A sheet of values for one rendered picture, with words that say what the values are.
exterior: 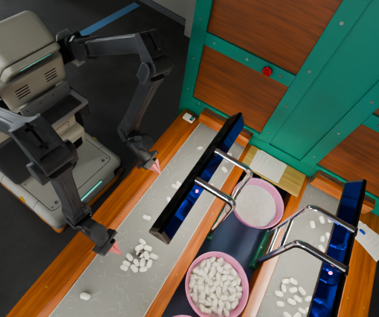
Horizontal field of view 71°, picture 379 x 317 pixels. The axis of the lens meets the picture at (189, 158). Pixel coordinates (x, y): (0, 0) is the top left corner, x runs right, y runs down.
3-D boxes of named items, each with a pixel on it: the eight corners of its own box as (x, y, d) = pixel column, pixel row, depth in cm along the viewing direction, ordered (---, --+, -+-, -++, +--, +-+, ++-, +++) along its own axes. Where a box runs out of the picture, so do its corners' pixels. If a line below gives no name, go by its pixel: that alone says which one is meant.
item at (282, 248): (248, 266, 124) (293, 244, 86) (264, 231, 134) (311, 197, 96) (285, 290, 121) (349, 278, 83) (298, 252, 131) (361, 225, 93)
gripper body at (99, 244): (119, 233, 103) (106, 221, 100) (102, 256, 98) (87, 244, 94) (111, 230, 108) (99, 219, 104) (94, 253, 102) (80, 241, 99)
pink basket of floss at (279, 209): (235, 238, 130) (240, 232, 122) (221, 188, 143) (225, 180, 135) (283, 229, 136) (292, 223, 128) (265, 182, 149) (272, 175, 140)
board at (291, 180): (240, 165, 141) (240, 163, 140) (251, 146, 149) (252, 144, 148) (296, 197, 136) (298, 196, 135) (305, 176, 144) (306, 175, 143)
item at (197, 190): (148, 233, 89) (148, 226, 83) (228, 118, 121) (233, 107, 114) (167, 246, 88) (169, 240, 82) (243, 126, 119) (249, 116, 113)
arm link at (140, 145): (132, 122, 116) (116, 129, 111) (146, 117, 108) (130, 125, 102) (144, 146, 119) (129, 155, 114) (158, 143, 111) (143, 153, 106)
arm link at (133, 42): (168, 22, 78) (142, 29, 72) (177, 70, 85) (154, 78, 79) (90, 35, 107) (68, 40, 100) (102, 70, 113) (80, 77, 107)
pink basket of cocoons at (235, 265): (177, 315, 110) (179, 315, 101) (188, 250, 124) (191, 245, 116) (239, 328, 110) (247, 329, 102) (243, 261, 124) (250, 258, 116)
